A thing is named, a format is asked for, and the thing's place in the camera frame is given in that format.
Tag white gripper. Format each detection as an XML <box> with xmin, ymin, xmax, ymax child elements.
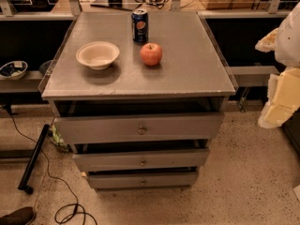
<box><xmin>255</xmin><ymin>3</ymin><xmax>300</xmax><ymax>128</ymax></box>

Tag grey drawer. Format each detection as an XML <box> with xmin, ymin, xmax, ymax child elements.
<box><xmin>87</xmin><ymin>172</ymin><xmax>198</xmax><ymax>189</ymax></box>
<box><xmin>54</xmin><ymin>112</ymin><xmax>224</xmax><ymax>144</ymax></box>
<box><xmin>73</xmin><ymin>149</ymin><xmax>209</xmax><ymax>172</ymax></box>

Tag grey top drawer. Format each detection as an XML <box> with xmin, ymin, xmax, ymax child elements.
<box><xmin>54</xmin><ymin>112</ymin><xmax>224</xmax><ymax>144</ymax></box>

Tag grey drawer cabinet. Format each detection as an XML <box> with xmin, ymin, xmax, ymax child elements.
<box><xmin>42</xmin><ymin>12</ymin><xmax>236</xmax><ymax>178</ymax></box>

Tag grey bottom drawer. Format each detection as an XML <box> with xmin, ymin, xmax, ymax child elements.
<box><xmin>87</xmin><ymin>172</ymin><xmax>198</xmax><ymax>189</ymax></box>

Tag grey side shelf right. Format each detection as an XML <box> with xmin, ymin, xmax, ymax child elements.
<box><xmin>227</xmin><ymin>66</ymin><xmax>279</xmax><ymax>87</ymax></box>

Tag grey side shelf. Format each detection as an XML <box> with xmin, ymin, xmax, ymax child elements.
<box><xmin>0</xmin><ymin>71</ymin><xmax>43</xmax><ymax>93</ymax></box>
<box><xmin>227</xmin><ymin>66</ymin><xmax>279</xmax><ymax>87</ymax></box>

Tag red apple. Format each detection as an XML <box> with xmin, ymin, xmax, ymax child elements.
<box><xmin>140</xmin><ymin>43</ymin><xmax>162</xmax><ymax>67</ymax></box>

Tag blue pepsi can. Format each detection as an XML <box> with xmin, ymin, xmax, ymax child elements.
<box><xmin>131</xmin><ymin>8</ymin><xmax>148</xmax><ymax>44</ymax></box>

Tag white paper bowl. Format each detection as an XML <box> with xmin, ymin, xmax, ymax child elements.
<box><xmin>76</xmin><ymin>41</ymin><xmax>120</xmax><ymax>70</ymax></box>

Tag green snack bag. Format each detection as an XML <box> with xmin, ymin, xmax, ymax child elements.
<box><xmin>50</xmin><ymin>125</ymin><xmax>70</xmax><ymax>153</ymax></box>

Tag dark bowl on shelf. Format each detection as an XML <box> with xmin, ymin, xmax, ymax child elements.
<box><xmin>39</xmin><ymin>60</ymin><xmax>54</xmax><ymax>75</ymax></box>

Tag grey side shelf left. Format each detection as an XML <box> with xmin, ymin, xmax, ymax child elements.
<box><xmin>0</xmin><ymin>71</ymin><xmax>43</xmax><ymax>93</ymax></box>

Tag black pole on floor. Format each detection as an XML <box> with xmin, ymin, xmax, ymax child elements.
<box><xmin>18</xmin><ymin>125</ymin><xmax>50</xmax><ymax>195</ymax></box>

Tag brown shoe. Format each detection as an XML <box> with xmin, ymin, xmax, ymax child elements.
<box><xmin>0</xmin><ymin>207</ymin><xmax>36</xmax><ymax>225</ymax></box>

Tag black floor cable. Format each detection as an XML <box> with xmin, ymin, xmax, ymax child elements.
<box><xmin>2</xmin><ymin>104</ymin><xmax>98</xmax><ymax>225</ymax></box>

